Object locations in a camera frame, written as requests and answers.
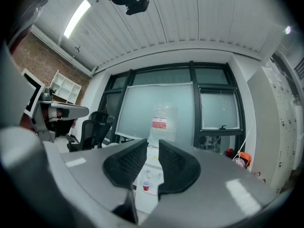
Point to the black head-mounted camera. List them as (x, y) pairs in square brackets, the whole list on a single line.
[(137, 7)]

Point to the red black helmet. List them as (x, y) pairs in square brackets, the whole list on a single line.
[(229, 152)]

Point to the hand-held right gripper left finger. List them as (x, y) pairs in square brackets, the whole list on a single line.
[(95, 174)]

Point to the grey metal locker cabinet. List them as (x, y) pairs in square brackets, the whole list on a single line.
[(273, 115)]

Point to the black office chair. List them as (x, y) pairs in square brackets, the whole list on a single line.
[(92, 134)]

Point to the black framed window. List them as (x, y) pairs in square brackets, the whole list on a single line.
[(193, 103)]

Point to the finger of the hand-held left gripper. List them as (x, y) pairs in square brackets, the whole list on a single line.
[(76, 111)]

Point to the ceiling light strip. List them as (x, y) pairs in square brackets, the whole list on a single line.
[(77, 18)]

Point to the white cubby shelf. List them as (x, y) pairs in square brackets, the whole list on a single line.
[(65, 87)]

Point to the orange pink bag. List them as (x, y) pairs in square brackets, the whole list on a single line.
[(244, 158)]

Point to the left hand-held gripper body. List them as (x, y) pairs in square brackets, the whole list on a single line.
[(35, 98)]

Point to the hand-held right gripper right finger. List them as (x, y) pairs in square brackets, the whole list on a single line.
[(213, 186)]

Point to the white water dispenser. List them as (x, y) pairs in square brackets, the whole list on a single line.
[(146, 204)]

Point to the person's left forearm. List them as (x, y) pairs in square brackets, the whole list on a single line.
[(26, 123)]

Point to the clear plastic bag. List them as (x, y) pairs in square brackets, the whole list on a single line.
[(164, 117)]

